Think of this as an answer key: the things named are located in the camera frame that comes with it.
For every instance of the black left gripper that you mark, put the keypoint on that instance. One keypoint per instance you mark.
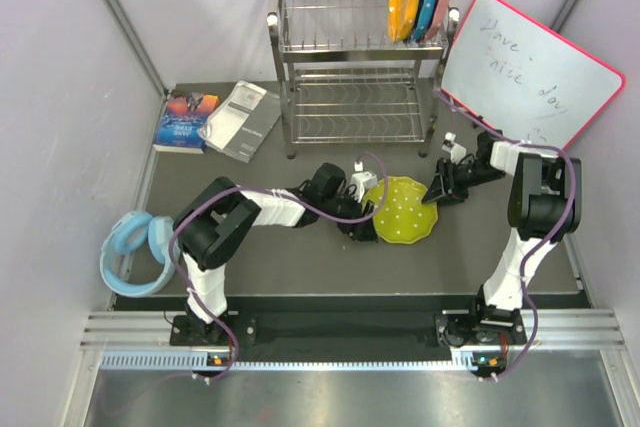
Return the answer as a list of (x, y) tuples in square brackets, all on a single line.
[(361, 231)]

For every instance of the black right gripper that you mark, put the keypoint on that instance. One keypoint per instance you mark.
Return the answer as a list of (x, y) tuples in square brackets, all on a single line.
[(444, 185)]

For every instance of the green dotted plate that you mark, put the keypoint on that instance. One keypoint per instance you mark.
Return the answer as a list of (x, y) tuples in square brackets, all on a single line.
[(404, 219)]

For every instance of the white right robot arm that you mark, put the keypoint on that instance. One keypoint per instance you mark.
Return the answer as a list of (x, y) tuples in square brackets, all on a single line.
[(544, 205)]

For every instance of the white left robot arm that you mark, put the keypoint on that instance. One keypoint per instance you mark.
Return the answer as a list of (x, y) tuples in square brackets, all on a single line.
[(211, 229)]

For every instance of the steel two-tier dish rack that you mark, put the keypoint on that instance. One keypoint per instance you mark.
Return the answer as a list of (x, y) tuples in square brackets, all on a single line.
[(341, 79)]

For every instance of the grey manual booklet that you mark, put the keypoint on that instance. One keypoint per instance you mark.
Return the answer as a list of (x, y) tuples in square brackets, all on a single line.
[(238, 127)]

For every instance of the pink-framed whiteboard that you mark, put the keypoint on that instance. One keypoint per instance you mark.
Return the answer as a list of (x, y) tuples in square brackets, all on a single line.
[(525, 79)]

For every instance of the colourful paperback book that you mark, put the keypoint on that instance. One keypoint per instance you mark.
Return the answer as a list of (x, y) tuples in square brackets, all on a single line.
[(185, 114)]

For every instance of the light blue headphones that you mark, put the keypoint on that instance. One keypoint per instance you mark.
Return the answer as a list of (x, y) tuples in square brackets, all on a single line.
[(130, 233)]

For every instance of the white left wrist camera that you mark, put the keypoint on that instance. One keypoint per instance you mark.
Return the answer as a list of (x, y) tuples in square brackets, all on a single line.
[(361, 181)]

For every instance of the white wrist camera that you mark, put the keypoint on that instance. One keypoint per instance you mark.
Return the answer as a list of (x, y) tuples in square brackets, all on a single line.
[(361, 181), (456, 151)]

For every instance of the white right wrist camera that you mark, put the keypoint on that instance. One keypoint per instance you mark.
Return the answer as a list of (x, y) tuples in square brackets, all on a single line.
[(456, 151)]

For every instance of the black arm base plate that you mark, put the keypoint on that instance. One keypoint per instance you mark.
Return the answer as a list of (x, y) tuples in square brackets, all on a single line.
[(413, 320)]

